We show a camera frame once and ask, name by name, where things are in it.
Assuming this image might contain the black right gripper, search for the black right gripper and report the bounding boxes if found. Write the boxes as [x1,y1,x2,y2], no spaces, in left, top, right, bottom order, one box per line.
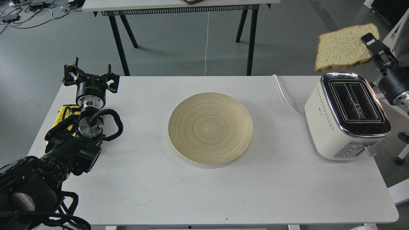
[361,33,409,106]

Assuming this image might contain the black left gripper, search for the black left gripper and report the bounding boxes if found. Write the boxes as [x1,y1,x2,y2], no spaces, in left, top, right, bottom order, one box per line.
[63,57,120,109]

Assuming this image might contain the slice of brown bread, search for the slice of brown bread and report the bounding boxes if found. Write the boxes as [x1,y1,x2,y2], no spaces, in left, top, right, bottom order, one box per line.
[314,22,380,73]

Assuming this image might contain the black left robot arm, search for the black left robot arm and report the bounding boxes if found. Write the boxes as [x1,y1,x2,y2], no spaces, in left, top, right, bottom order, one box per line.
[0,59,124,230]

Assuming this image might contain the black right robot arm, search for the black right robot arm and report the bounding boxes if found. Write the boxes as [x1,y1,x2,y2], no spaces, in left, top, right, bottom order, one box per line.
[361,33,409,108]

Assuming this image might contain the cream and chrome toaster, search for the cream and chrome toaster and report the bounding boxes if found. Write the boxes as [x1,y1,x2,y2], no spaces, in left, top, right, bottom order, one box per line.
[304,73,390,161]

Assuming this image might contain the white office chair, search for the white office chair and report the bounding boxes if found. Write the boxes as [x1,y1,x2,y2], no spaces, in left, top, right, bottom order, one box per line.
[372,10,409,166]

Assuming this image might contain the yellow and black object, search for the yellow and black object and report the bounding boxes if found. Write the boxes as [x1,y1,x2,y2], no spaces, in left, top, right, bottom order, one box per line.
[46,104,103,152]

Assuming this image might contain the white background table black legs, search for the white background table black legs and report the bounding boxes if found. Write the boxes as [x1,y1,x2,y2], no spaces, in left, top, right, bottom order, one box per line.
[81,0,280,76]

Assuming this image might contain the round bamboo plate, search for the round bamboo plate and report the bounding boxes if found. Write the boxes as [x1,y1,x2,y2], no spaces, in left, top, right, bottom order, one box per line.
[168,93,254,165]

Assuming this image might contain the brown object on background table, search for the brown object on background table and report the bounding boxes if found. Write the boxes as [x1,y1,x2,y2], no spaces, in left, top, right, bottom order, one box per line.
[182,0,203,5]

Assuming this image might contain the white toaster power cable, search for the white toaster power cable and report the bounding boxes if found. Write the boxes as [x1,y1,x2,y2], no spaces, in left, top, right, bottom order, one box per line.
[272,74,306,117]

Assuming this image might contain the floor cables and power strips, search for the floor cables and power strips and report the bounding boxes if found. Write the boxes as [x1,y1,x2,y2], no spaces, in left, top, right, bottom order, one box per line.
[0,0,85,34]

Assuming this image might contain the white hanging cable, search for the white hanging cable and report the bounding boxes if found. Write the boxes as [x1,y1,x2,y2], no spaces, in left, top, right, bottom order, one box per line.
[204,11,211,76]

